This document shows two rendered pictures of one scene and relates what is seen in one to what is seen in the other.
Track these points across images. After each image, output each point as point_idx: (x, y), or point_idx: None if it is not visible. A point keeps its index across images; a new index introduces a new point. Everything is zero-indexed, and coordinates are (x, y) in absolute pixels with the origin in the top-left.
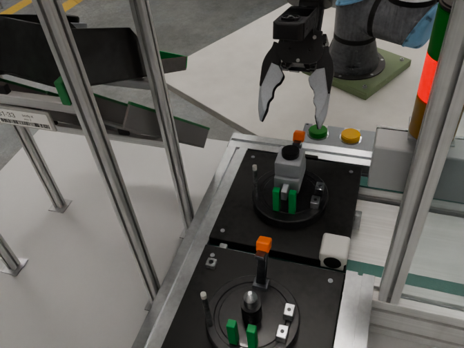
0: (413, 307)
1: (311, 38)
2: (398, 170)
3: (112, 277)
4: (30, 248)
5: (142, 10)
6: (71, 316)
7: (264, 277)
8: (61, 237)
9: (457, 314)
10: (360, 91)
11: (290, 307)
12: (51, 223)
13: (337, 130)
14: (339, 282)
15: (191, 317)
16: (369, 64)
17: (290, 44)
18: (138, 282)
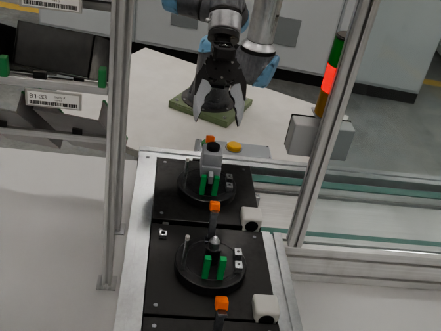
0: (311, 247)
1: (230, 62)
2: (308, 140)
3: (54, 269)
4: None
5: (130, 29)
6: (25, 304)
7: (214, 232)
8: None
9: (338, 248)
10: (222, 121)
11: (238, 249)
12: None
13: (222, 143)
14: (260, 237)
15: (161, 270)
16: (225, 100)
17: (215, 66)
18: (81, 270)
